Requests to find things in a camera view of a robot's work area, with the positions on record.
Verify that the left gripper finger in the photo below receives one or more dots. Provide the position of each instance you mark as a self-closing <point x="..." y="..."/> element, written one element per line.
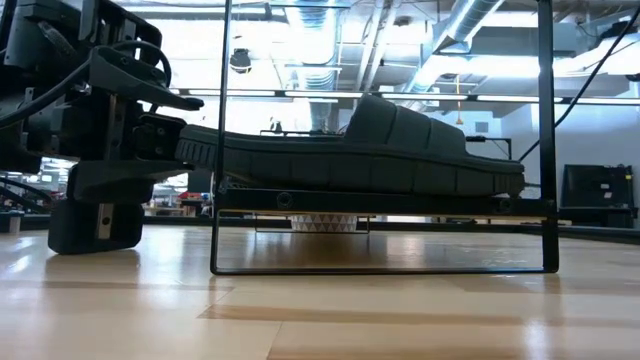
<point x="130" y="80"/>
<point x="110" y="180"/>

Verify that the black slide sandal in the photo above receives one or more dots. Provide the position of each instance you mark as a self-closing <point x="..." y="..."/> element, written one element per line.
<point x="350" y="170"/>

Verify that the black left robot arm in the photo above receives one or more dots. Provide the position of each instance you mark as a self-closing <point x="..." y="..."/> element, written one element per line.
<point x="10" y="75"/>

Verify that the black round ceiling lamp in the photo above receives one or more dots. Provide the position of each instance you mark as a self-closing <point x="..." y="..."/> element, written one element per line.
<point x="240" y="60"/>

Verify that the long ceiling light strip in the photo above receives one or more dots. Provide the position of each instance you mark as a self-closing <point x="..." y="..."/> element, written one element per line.
<point x="325" y="94"/>

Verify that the potted succulent patterned white pot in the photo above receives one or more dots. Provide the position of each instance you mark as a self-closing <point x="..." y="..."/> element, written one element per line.
<point x="325" y="223"/>

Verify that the black equipment case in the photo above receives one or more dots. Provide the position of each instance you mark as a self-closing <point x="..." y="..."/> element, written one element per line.
<point x="595" y="185"/>

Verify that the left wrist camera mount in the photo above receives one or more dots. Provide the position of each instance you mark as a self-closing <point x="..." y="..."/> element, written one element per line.
<point x="159" y="140"/>

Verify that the silver round ceiling duct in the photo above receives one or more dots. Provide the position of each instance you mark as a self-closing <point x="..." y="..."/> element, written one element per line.
<point x="315" y="40"/>

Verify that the wooden shelf black metal frame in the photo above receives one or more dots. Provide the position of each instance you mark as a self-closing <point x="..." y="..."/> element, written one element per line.
<point x="375" y="205"/>

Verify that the silver slanted ceiling duct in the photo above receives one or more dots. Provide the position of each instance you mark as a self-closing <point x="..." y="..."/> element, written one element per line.
<point x="470" y="20"/>

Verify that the black metal frame stand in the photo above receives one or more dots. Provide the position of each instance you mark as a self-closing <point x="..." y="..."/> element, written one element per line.
<point x="477" y="139"/>

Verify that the black aluminium table frame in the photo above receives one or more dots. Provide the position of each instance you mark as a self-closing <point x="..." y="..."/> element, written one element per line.
<point x="590" y="231"/>

